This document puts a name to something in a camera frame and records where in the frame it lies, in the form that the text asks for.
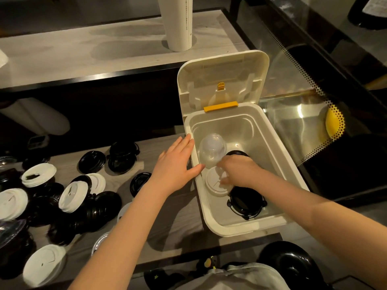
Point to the stack of clear lids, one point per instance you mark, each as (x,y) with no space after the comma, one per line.
(211,147)

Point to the yellow fruit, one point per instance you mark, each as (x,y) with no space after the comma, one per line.
(332,123)

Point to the tall white paper cup stack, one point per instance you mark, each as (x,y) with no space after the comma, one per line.
(178,24)

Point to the dark wine bottle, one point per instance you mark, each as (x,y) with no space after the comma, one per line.
(372,12)

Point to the grey wooden table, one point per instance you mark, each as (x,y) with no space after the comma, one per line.
(181,214)

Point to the person's left hand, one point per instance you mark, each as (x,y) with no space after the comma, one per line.
(172,169)

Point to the white cup lid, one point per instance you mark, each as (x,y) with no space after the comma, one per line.
(213,181)

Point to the person's right forearm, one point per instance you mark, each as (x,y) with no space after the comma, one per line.
(332,223)

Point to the small digital timer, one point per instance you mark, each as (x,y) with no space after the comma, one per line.
(38,142)

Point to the grey bar counter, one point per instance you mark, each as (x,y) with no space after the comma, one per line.
(90,51)

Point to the black cup lid with plug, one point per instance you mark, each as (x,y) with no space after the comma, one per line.
(246,203)

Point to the person's right hand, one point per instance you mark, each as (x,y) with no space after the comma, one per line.
(242,172)

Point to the black star slipper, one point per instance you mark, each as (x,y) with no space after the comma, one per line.
(157,279)
(207,264)

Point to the person's left forearm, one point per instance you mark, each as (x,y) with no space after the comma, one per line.
(121,241)

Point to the black round base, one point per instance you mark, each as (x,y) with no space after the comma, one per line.
(290,262)

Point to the white plastic storage bin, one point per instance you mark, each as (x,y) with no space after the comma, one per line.
(220,69)

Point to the pile of cup lids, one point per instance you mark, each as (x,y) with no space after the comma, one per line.
(39,175)

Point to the person's white shirt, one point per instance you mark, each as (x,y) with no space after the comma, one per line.
(235,279)

